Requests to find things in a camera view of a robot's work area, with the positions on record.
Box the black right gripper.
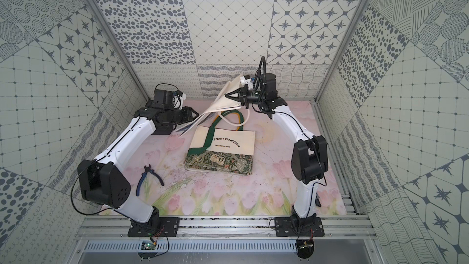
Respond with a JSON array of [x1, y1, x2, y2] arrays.
[[225, 83, 266, 109]]

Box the starry night canvas bag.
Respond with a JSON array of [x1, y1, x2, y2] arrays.
[[175, 75, 242, 136]]

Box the green-handled floral canvas bag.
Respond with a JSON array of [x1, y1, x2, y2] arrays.
[[184, 110, 255, 176]]

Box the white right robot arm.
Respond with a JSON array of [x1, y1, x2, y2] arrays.
[[222, 73, 329, 233]]

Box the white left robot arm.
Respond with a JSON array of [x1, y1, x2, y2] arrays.
[[76, 89, 199, 229]]

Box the left green circuit board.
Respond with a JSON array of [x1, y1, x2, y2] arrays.
[[138, 242, 158, 260]]

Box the right round circuit board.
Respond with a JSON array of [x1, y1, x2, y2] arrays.
[[296, 240, 315, 259]]

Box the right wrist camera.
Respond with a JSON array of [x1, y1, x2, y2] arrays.
[[240, 75, 256, 90]]

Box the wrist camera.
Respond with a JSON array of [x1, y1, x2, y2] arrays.
[[240, 75, 256, 90], [173, 90, 187, 110]]

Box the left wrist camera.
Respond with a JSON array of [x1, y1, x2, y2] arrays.
[[173, 90, 187, 110]]

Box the black corrugated cable hose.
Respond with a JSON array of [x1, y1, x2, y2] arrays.
[[255, 55, 267, 89]]

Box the blue-handled pliers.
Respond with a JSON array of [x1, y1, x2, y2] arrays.
[[136, 165, 165, 197]]

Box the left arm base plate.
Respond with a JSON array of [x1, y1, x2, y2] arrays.
[[127, 217, 181, 238]]

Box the aluminium mounting rail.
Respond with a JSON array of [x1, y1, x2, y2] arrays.
[[75, 214, 377, 240]]

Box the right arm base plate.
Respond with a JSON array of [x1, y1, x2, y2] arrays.
[[274, 215, 325, 237]]

